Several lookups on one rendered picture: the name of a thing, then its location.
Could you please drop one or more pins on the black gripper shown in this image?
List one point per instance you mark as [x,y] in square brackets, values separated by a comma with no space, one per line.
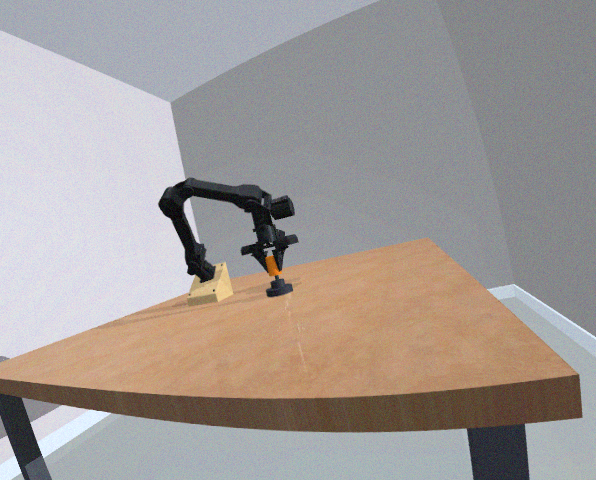
[266,235]

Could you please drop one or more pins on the orange knob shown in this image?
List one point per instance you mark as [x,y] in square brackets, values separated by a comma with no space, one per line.
[271,266]

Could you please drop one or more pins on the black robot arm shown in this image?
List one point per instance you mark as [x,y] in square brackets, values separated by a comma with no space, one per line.
[247,197]

